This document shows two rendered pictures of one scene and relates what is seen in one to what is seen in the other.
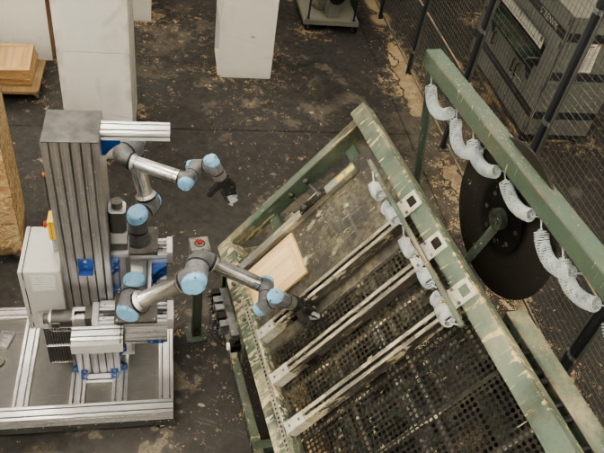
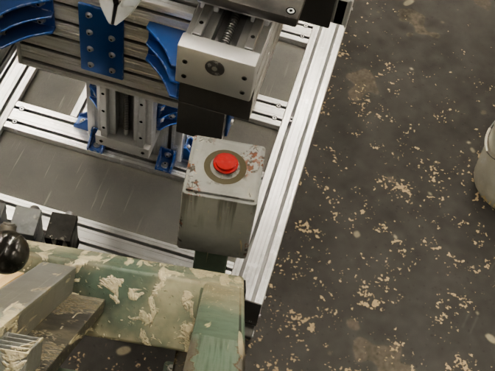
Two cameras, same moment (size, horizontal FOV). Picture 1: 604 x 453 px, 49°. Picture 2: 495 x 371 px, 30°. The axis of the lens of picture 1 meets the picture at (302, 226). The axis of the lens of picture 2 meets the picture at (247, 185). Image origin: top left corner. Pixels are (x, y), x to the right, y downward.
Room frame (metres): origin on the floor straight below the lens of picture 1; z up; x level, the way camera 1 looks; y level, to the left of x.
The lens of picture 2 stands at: (3.19, -0.19, 2.11)
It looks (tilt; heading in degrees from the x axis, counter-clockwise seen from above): 54 degrees down; 112
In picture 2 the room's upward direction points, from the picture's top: 11 degrees clockwise
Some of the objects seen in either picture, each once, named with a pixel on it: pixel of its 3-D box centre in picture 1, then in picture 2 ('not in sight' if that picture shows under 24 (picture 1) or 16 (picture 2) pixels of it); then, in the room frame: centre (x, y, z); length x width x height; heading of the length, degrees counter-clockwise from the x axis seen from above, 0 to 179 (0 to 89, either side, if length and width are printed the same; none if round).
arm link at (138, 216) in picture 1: (137, 218); not in sight; (2.66, 0.93, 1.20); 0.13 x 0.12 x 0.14; 171
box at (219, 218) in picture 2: (199, 253); (220, 199); (2.82, 0.60, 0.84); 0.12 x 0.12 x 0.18; 24
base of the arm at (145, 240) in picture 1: (137, 233); not in sight; (2.66, 0.93, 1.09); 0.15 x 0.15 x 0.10
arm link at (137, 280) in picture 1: (134, 286); not in sight; (2.17, 0.80, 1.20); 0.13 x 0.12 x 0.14; 6
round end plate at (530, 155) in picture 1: (500, 218); not in sight; (2.48, -0.94, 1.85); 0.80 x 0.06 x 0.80; 24
